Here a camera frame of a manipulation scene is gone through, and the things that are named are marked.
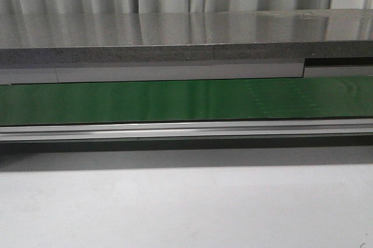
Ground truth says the grey cabinet front panel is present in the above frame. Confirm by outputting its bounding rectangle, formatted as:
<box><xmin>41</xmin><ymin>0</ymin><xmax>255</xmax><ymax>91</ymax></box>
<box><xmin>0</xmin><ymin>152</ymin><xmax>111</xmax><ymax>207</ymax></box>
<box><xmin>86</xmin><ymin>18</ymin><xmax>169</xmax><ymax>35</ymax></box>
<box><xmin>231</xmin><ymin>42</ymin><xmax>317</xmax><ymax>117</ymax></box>
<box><xmin>1</xmin><ymin>57</ymin><xmax>372</xmax><ymax>85</ymax></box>

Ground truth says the green conveyor belt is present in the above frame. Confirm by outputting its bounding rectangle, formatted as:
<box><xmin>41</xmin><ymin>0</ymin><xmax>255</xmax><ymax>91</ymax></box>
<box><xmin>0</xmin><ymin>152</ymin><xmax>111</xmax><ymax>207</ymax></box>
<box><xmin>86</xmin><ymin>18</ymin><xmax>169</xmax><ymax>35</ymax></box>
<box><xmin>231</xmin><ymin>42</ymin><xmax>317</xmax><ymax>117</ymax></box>
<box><xmin>1</xmin><ymin>76</ymin><xmax>372</xmax><ymax>125</ymax></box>

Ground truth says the aluminium conveyor frame rail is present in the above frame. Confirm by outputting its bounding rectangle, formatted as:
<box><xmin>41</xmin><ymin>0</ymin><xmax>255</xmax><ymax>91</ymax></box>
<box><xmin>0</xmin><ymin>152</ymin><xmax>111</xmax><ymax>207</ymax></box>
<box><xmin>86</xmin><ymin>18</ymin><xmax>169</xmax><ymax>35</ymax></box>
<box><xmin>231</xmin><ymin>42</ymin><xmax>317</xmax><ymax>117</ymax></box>
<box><xmin>1</xmin><ymin>118</ymin><xmax>372</xmax><ymax>142</ymax></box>

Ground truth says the grey stone countertop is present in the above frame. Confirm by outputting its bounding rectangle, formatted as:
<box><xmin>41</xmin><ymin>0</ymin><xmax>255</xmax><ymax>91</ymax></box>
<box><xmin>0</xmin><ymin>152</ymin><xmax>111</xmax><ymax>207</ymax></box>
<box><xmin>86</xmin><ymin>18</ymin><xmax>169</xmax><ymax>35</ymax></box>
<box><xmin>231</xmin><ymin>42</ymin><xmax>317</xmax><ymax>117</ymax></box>
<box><xmin>1</xmin><ymin>9</ymin><xmax>372</xmax><ymax>67</ymax></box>

